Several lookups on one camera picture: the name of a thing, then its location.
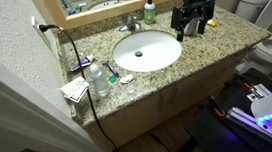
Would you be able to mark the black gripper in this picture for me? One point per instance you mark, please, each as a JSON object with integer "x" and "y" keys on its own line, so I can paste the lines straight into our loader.
{"x": 181, "y": 16}

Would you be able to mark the white bottle with yellow lid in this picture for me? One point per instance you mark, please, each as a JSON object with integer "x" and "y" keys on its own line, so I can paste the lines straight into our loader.
{"x": 212, "y": 23}

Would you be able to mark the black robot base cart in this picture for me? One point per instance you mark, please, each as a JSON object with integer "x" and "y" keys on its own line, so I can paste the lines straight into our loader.
{"x": 247, "y": 125}

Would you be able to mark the green soap pump bottle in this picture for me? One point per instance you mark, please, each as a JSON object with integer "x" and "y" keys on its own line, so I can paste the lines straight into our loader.
{"x": 149, "y": 12}

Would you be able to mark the green bottle cap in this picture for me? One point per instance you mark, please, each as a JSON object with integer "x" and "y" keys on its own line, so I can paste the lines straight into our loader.
{"x": 112, "y": 79}

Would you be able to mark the clear plastic water bottle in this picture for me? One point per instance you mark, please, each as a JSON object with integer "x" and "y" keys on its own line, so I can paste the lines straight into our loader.
{"x": 98, "y": 77}

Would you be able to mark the steel toothbrush cup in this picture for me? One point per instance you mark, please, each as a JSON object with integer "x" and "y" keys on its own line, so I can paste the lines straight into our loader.
{"x": 191, "y": 28}

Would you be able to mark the white oval sink basin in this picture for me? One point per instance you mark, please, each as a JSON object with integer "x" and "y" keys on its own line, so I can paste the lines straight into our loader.
{"x": 147, "y": 51}

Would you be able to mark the chrome sink faucet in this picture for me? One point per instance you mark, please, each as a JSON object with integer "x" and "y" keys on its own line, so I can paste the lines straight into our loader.
{"x": 132, "y": 24}

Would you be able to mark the beige vanity cabinet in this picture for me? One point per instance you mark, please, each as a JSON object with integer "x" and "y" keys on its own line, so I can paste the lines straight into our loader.
{"x": 130, "y": 111}

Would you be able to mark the white toilet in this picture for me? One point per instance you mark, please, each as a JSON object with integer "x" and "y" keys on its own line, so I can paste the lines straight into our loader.
{"x": 258, "y": 12}

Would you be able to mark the white contact lens case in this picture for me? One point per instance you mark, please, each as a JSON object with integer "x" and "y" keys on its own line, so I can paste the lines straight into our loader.
{"x": 126, "y": 79}

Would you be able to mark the orange black clamp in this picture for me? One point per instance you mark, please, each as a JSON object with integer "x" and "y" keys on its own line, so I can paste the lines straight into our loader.
{"x": 217, "y": 110}

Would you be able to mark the blue razor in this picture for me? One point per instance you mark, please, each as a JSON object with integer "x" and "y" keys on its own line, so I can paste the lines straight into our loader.
{"x": 109, "y": 66}

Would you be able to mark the purple toothpaste tube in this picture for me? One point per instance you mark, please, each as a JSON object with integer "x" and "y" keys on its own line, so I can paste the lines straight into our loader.
{"x": 84, "y": 63}

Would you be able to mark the wood framed mirror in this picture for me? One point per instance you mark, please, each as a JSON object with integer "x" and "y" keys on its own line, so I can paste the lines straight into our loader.
{"x": 82, "y": 19}

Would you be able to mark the white door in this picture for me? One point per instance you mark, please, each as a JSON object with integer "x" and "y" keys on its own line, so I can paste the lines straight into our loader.
{"x": 30, "y": 121}

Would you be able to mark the white wall outlet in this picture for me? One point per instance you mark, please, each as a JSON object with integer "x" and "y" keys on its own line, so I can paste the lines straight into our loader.
{"x": 35, "y": 26}

